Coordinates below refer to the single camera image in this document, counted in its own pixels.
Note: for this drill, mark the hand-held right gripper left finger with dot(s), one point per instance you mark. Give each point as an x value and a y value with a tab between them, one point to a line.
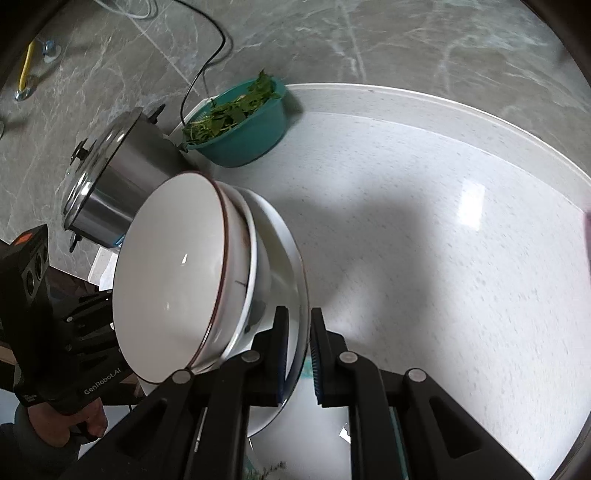
281	360

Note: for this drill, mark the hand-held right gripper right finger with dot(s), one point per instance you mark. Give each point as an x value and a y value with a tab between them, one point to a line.
316	355

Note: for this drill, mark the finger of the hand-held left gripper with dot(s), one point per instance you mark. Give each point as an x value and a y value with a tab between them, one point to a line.
87	308
97	344

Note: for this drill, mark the large white bowl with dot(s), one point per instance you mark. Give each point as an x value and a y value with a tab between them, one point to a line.
295	277

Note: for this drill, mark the white bowl with pink flowers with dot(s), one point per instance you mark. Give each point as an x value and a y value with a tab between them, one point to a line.
171	277

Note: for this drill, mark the small white bowl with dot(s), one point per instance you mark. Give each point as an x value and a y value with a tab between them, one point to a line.
261	258

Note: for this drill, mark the person's left forearm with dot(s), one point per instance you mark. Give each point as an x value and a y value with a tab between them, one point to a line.
23	454

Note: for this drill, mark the person's left hand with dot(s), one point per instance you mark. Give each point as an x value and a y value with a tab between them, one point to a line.
92	422

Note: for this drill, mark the stainless steel rice cooker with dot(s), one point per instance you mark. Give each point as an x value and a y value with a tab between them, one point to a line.
124	184

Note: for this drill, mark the teal plastic basin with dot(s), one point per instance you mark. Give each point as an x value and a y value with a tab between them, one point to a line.
244	138

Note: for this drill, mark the leafy green vegetables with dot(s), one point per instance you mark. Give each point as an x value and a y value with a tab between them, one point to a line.
226	115

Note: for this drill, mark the blue pipe valve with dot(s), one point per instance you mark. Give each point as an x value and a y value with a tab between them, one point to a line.
48	49

